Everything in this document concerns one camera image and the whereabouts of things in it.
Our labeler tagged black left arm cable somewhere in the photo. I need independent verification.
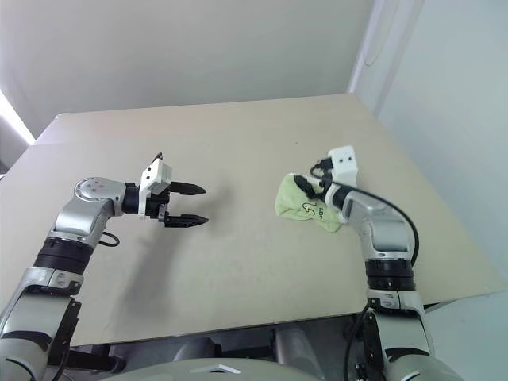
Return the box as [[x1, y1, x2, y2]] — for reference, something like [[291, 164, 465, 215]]
[[98, 231, 121, 248]]

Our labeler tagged black table frame bar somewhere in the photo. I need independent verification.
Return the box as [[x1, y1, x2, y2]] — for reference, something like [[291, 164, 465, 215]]
[[67, 343, 128, 371]]

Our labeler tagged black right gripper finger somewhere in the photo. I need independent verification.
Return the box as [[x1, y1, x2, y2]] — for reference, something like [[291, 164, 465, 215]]
[[294, 175, 317, 198]]

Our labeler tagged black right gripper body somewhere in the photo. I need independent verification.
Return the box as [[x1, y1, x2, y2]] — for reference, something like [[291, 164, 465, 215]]
[[313, 174, 336, 202]]

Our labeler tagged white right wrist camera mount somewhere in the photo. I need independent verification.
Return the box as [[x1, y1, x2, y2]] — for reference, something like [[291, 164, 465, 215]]
[[326, 145, 360, 188]]

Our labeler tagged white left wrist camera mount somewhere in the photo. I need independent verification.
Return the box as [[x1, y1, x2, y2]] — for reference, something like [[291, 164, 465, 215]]
[[137, 158, 174, 221]]

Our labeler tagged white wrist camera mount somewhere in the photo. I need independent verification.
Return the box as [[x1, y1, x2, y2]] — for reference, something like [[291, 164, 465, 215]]
[[326, 145, 360, 188], [137, 158, 174, 221]]

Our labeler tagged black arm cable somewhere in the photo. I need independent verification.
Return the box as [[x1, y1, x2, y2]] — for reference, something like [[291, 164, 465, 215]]
[[310, 157, 421, 381], [98, 231, 121, 248]]

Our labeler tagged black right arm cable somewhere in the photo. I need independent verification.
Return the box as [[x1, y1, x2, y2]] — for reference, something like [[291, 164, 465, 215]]
[[310, 157, 421, 381]]

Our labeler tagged light green towel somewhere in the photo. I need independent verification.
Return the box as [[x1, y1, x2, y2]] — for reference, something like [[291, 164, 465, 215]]
[[274, 171, 344, 236]]

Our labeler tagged thin white wall cable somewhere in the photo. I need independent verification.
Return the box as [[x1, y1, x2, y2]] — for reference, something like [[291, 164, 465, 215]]
[[364, 0, 392, 67]]

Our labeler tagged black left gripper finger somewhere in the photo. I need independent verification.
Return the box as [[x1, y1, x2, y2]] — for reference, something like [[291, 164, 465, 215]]
[[170, 181, 208, 197], [164, 214, 210, 229]]

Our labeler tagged silver robot torso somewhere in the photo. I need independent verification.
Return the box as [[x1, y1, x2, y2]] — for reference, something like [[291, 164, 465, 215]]
[[99, 356, 323, 381]]

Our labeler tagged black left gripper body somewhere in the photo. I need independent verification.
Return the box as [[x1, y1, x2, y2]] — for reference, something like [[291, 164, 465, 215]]
[[144, 190, 173, 229]]

